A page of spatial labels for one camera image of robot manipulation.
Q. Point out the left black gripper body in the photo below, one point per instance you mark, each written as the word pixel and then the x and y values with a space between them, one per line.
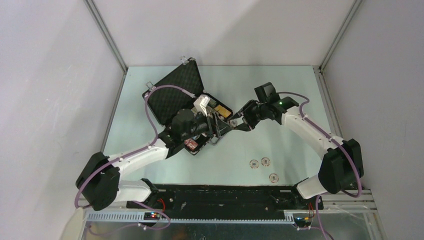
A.
pixel 200 126

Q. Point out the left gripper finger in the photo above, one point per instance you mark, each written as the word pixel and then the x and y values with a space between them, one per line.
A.
pixel 214 134
pixel 224 126

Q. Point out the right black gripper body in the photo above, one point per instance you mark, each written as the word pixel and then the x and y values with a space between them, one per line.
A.
pixel 258 111

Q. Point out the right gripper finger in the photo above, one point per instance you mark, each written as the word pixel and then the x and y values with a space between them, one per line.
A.
pixel 245 127
pixel 245 110

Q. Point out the black poker set case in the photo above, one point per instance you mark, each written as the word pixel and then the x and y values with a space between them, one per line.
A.
pixel 176 91

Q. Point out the white red chip stack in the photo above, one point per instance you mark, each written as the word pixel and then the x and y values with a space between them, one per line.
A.
pixel 253 152

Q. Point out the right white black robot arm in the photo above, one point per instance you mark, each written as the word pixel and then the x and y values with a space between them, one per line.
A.
pixel 341 165

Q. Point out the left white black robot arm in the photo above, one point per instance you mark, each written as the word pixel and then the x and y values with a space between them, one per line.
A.
pixel 102 182

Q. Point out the yellow poker chip stack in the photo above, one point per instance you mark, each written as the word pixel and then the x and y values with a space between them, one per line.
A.
pixel 223 111

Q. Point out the red white chip row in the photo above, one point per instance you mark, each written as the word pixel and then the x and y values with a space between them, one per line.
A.
pixel 191 144

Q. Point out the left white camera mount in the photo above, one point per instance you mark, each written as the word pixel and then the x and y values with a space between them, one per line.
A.
pixel 201 103

